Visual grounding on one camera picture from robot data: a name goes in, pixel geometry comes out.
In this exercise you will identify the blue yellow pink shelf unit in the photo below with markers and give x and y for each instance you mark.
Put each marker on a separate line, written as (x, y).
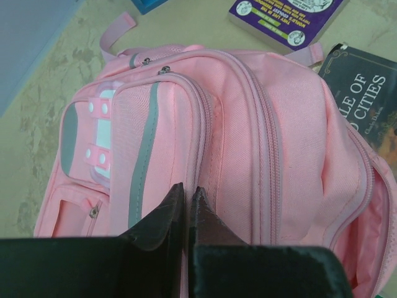
(145, 6)

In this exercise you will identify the pink student backpack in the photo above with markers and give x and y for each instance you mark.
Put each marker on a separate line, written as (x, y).
(260, 132)

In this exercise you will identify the purple comic book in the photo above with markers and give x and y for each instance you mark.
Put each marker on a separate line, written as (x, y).
(287, 25)

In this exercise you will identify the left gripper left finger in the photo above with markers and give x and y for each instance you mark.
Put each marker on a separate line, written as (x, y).
(144, 261)

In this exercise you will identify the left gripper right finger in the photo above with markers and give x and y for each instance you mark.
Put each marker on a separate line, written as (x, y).
(222, 265)

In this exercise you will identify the Tale of Two Cities book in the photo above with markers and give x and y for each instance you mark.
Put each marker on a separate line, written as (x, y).
(364, 88)

